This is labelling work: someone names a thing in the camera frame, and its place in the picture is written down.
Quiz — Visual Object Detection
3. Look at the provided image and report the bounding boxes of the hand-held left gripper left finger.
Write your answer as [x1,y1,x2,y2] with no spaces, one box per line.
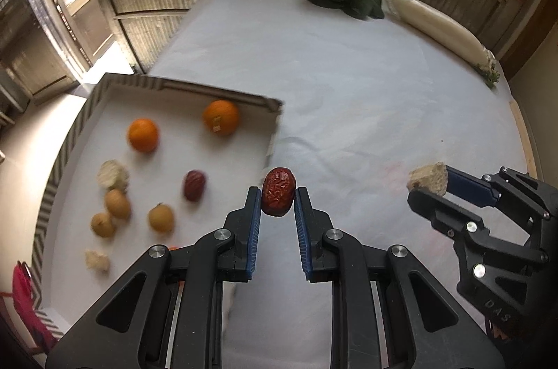
[46,186,262,369]

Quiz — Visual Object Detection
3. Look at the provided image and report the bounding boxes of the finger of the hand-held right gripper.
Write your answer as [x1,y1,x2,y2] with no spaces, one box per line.
[407,188,549,280]
[445,166,551,221]

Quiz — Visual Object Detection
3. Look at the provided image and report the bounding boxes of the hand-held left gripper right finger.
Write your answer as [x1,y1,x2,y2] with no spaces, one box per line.
[294,186,508,369]

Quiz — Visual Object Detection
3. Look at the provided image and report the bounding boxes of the pale sugarcane chunk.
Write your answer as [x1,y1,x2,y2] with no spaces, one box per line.
[84,249,111,274]
[407,162,448,195]
[97,160,130,193]

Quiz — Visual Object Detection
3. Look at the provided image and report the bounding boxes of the red dried date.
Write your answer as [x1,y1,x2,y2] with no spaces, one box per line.
[182,170,207,203]
[261,167,298,218]

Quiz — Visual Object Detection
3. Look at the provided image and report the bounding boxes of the brown longan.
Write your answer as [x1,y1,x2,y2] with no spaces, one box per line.
[90,213,116,239]
[148,203,175,233]
[104,189,132,220]

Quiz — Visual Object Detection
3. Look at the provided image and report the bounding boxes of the striped cardboard tray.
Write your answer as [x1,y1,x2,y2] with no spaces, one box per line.
[30,73,284,335]

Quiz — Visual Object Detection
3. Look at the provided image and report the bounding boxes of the plain orange mandarin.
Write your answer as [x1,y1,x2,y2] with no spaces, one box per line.
[127,118,160,154]

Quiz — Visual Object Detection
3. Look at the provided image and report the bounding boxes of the wooden edge strip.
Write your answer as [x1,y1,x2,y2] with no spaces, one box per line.
[508,100,538,178]

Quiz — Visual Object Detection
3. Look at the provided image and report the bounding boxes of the orange mandarin with sticker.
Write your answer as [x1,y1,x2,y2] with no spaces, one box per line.
[203,99,241,136]

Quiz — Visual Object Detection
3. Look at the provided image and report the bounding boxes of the plastic-wrapped white radish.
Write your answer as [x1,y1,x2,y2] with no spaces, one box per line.
[386,0,501,89]

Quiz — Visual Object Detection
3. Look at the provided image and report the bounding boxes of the red cloth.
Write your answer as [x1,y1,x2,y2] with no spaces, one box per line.
[11,261,57,346]

